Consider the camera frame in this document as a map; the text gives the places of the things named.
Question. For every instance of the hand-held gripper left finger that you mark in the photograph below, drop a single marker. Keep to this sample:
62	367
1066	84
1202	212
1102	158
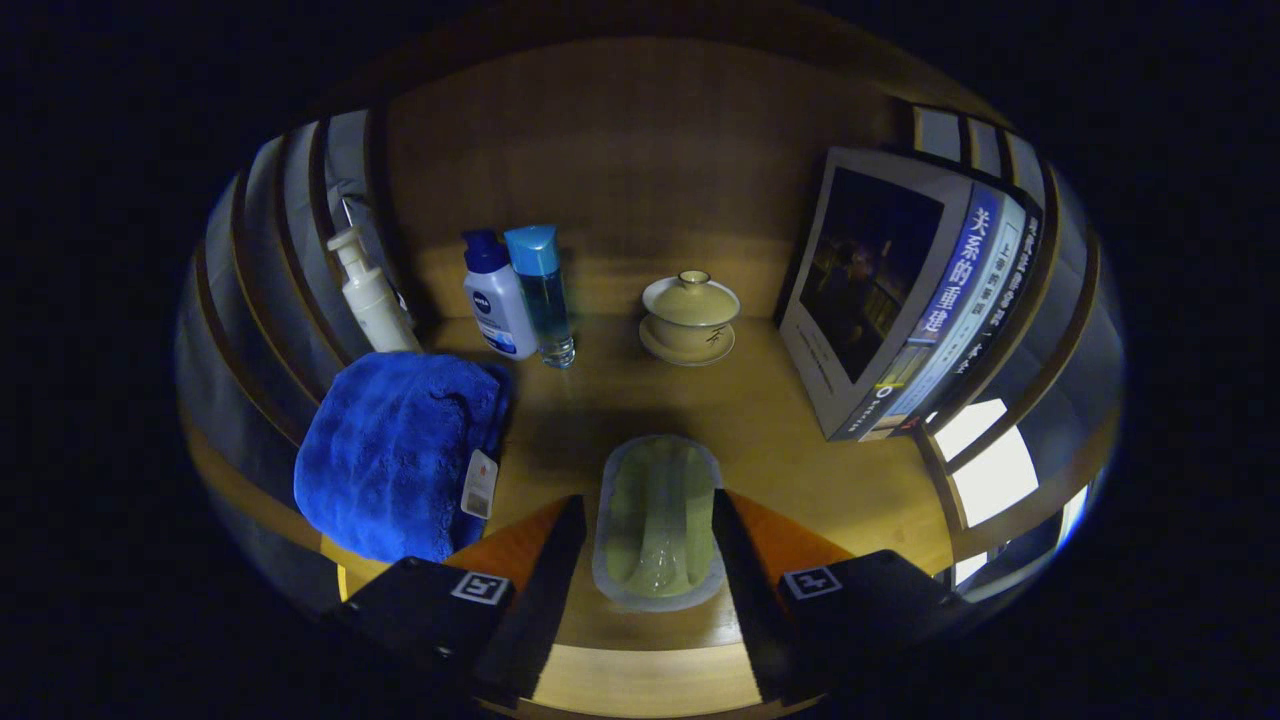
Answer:
540	600

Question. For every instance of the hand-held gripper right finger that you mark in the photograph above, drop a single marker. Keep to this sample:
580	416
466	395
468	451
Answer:
745	590

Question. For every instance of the wooden countertop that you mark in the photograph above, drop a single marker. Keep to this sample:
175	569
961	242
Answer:
760	430

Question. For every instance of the wooden cabinet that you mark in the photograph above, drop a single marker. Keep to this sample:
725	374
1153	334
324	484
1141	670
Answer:
640	150

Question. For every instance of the blue towel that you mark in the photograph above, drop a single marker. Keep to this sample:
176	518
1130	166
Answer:
400	450

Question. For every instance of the beige lidded tea cup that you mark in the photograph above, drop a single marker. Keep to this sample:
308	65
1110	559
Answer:
690	320

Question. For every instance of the clear blue bottle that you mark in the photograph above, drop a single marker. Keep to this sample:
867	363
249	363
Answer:
548	310

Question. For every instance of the white bottle with blue cap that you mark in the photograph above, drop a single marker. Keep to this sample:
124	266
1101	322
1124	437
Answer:
498	310

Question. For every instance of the white pump bottle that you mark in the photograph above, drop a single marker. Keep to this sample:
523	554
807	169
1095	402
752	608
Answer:
375	305

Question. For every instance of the grey book with blue spine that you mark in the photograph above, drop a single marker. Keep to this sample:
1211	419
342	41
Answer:
870	270

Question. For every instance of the white spine book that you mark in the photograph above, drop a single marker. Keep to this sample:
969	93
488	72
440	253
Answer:
980	300

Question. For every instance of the black book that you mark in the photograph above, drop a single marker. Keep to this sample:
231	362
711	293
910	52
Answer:
1033	250

